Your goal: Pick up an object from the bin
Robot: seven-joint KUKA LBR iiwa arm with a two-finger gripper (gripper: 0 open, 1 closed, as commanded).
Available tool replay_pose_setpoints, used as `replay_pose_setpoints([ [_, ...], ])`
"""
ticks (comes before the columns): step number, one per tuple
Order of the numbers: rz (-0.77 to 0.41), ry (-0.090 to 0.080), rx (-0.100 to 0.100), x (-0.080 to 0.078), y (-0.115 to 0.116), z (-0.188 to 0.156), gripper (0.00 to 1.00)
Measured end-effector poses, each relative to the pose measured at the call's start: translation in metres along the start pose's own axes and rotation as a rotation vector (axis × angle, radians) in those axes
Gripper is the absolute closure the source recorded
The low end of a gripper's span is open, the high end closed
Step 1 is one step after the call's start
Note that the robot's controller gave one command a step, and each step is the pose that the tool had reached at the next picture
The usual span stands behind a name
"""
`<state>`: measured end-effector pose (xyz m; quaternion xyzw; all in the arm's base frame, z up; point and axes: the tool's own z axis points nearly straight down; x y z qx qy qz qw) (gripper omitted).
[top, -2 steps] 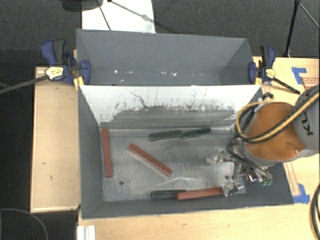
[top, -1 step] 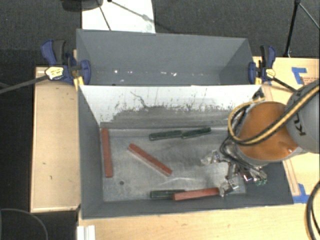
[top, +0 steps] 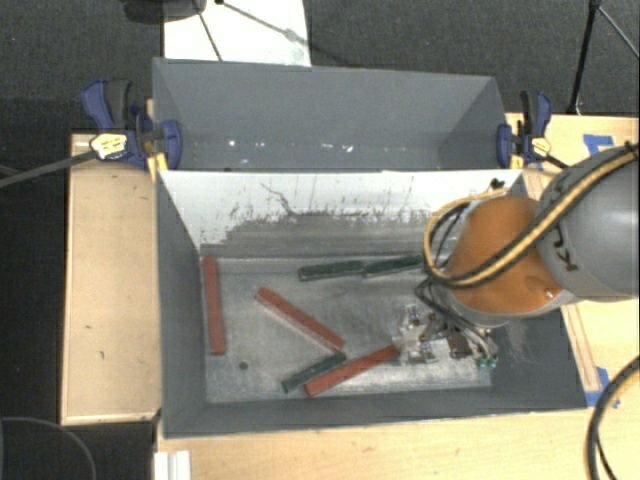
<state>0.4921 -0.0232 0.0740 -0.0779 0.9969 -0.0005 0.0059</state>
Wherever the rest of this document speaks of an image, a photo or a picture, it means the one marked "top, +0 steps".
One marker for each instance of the grey metal bin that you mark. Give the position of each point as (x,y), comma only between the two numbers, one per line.
(320,118)

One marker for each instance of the dark green flat block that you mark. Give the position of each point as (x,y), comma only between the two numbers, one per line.
(314,372)
(392,265)
(331,271)

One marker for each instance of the red-brown flat block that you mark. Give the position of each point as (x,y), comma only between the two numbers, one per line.
(350,370)
(214,308)
(300,319)

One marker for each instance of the pale wood board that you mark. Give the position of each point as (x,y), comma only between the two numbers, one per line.
(110,278)

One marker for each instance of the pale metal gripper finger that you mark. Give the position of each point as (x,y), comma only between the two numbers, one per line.
(419,352)
(411,317)

